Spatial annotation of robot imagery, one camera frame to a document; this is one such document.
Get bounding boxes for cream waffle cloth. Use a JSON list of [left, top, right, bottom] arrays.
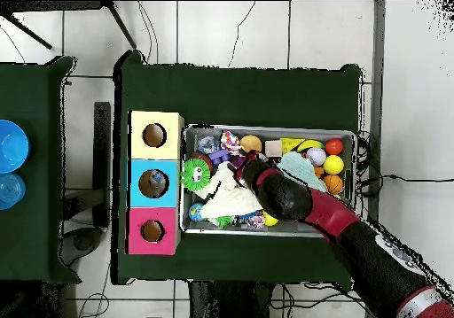
[[193, 161, 264, 220]]

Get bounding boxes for mint green waffle cloth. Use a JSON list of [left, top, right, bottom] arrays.
[[277, 151, 329, 193]]

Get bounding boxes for wooden three-hole sorting box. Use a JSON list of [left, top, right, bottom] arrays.
[[125, 110, 185, 256]]

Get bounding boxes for orange round foam disc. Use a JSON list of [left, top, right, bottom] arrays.
[[239, 134, 262, 154]]

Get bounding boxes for multicolour print fabric bundle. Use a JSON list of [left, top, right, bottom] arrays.
[[220, 129, 242, 156]]

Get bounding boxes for plain wooden cube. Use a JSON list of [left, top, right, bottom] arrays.
[[264, 139, 284, 158]]

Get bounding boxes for green puffer toy with eyes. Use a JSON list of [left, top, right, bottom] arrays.
[[179, 158, 214, 192]]

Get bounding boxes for white baseball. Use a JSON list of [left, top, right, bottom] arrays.
[[306, 146, 327, 167]]

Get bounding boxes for dark green table cloth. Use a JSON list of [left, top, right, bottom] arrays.
[[112, 50, 364, 285], [0, 55, 81, 285]]

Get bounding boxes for yellow tennis ball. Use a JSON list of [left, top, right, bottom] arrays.
[[323, 154, 345, 175]]

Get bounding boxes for orange basketball toy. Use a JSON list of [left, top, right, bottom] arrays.
[[322, 174, 344, 196]]

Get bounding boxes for orange plastic ball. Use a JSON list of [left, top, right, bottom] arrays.
[[325, 137, 345, 156]]

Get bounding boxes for black standing panel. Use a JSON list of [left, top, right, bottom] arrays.
[[92, 101, 113, 229]]

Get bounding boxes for dark grey stand foot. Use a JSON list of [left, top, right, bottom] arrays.
[[61, 225, 106, 266]]

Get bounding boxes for black tripod stand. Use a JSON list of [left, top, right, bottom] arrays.
[[0, 0, 138, 50]]

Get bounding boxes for blue plastic bowl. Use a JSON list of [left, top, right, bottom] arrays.
[[0, 119, 32, 175]]

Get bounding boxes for clear blue plastic cup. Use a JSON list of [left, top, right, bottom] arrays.
[[0, 172, 27, 212]]

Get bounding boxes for shallow wire mesh bin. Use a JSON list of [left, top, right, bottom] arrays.
[[181, 124, 357, 239]]

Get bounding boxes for black power cable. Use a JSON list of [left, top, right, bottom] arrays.
[[356, 129, 454, 198]]

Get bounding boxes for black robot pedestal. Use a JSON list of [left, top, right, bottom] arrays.
[[187, 280, 276, 318]]

